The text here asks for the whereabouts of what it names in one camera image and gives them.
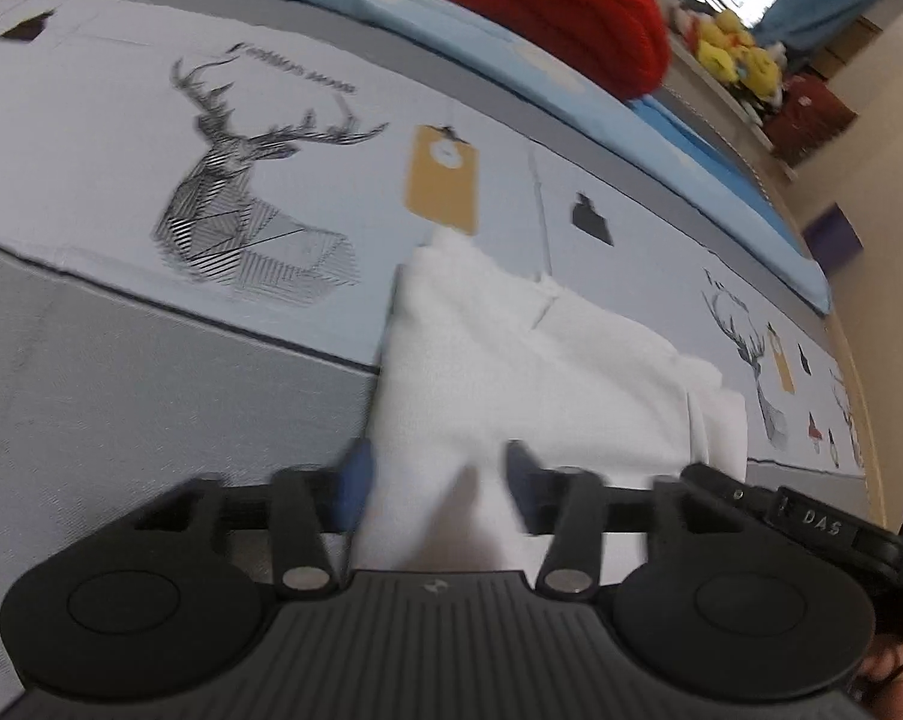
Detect red storage box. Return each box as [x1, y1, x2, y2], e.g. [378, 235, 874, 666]
[764, 73, 858, 167]

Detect grey patterned bed sheet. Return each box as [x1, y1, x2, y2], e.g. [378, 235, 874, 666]
[0, 0, 863, 708]

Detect white small garment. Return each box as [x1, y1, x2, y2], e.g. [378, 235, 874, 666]
[352, 229, 748, 575]

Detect person's right hand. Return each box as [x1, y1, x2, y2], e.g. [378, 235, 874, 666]
[860, 635, 903, 720]

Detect yellow plush toys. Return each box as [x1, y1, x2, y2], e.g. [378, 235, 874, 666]
[669, 7, 783, 104]

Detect purple box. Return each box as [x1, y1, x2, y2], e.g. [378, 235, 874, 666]
[803, 205, 863, 275]

